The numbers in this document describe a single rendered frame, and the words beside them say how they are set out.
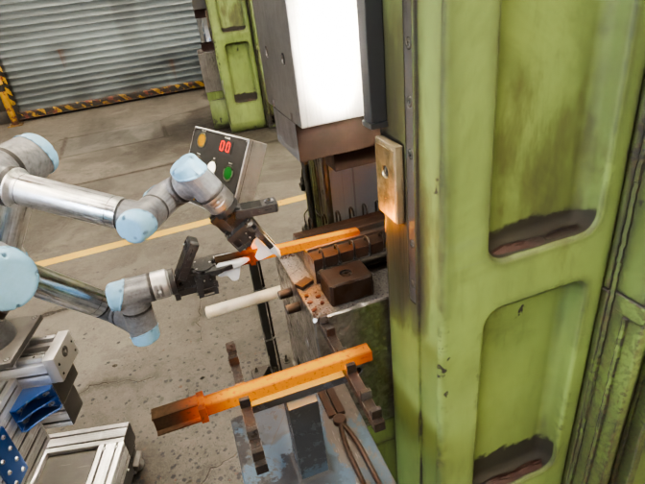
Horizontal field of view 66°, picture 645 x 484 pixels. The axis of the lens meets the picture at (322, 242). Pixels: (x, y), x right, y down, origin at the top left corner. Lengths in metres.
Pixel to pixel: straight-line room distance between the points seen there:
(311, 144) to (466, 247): 0.45
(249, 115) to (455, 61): 5.42
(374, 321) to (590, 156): 0.63
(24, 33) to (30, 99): 0.97
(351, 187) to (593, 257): 0.73
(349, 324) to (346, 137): 0.47
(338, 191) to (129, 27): 7.72
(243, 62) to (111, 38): 3.42
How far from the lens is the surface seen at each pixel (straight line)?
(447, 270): 0.98
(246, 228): 1.27
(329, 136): 1.21
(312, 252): 1.36
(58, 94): 9.25
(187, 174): 1.20
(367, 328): 1.32
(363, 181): 1.59
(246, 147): 1.69
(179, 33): 9.13
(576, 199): 1.20
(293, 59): 1.09
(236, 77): 6.14
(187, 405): 0.96
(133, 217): 1.14
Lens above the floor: 1.68
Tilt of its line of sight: 29 degrees down
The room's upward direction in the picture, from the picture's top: 7 degrees counter-clockwise
